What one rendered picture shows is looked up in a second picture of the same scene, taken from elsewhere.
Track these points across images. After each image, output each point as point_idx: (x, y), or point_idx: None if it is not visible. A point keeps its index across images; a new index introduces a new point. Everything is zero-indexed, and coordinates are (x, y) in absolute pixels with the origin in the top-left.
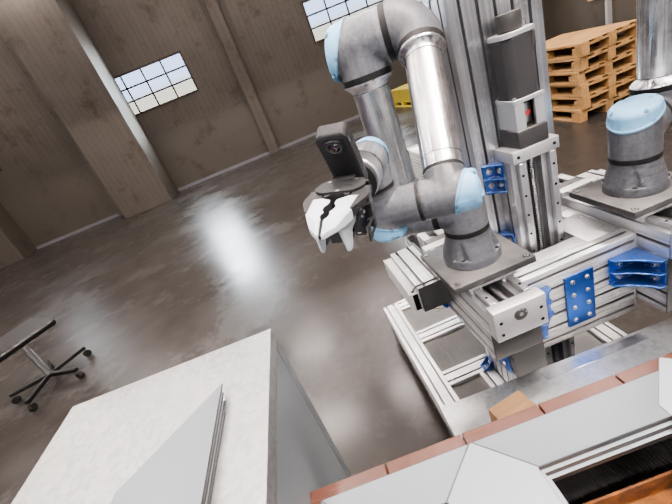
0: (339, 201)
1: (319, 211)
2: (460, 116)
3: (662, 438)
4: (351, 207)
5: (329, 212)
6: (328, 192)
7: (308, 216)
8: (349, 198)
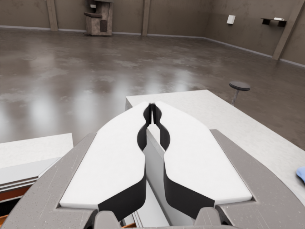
0: (130, 162)
1: (173, 126)
2: None
3: None
4: (93, 133)
5: (144, 120)
6: (200, 225)
7: (191, 116)
8: (95, 176)
